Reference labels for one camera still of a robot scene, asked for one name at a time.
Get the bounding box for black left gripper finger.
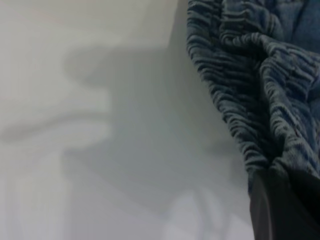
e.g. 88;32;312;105
249;168;320;240

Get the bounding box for blue denim pants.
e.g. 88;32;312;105
186;0;320;198

